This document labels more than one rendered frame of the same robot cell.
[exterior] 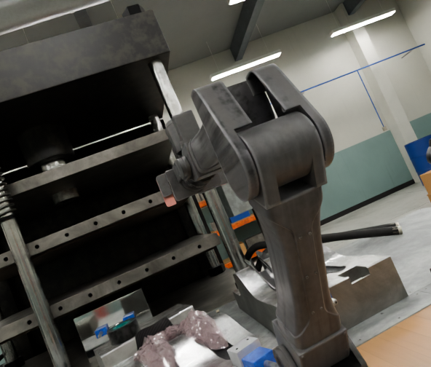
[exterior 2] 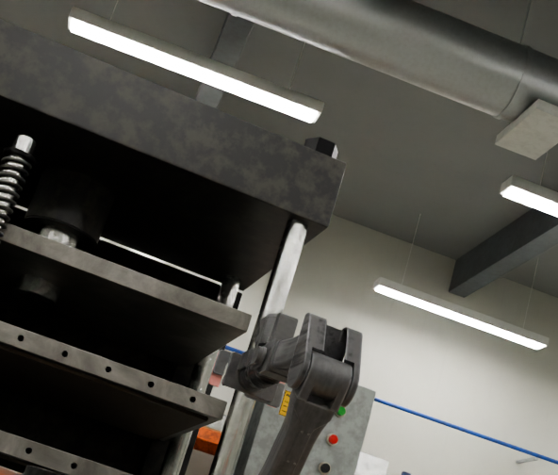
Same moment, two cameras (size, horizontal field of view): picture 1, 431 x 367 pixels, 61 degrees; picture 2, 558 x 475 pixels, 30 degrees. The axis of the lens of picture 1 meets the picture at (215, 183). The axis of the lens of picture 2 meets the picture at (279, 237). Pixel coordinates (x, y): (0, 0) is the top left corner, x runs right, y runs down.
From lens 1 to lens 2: 124 cm
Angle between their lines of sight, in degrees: 16
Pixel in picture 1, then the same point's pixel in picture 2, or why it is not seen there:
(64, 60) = (198, 140)
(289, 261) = (286, 442)
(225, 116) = (313, 338)
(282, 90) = (352, 350)
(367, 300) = not seen: outside the picture
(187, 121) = (288, 325)
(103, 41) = (259, 155)
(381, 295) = not seen: outside the picture
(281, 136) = (331, 368)
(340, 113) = not seen: outside the picture
